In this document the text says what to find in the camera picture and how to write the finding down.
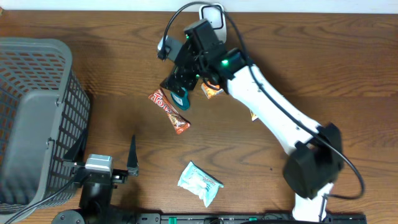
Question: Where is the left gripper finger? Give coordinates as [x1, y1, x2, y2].
[127, 135, 139, 171]
[63, 128, 88, 162]

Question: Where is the orange tissue pack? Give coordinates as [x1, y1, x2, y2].
[201, 82, 224, 99]

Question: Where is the blue mouthwash bottle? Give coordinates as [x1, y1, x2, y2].
[170, 88, 190, 110]

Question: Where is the red chocolate bar wrapper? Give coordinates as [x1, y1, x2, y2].
[149, 88, 191, 134]

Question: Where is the light blue tissue packet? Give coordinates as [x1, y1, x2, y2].
[177, 161, 224, 207]

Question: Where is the yellow snack bag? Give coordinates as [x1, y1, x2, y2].
[250, 110, 258, 121]

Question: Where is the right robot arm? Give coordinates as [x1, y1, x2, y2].
[157, 37, 343, 222]

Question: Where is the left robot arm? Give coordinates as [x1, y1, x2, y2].
[52, 129, 139, 224]

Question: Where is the white barcode scanner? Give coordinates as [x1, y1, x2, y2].
[199, 3, 227, 43]

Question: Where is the grey plastic shopping basket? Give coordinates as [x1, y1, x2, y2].
[1, 37, 90, 223]

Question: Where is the black mounting rail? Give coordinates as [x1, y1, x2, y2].
[135, 212, 368, 224]

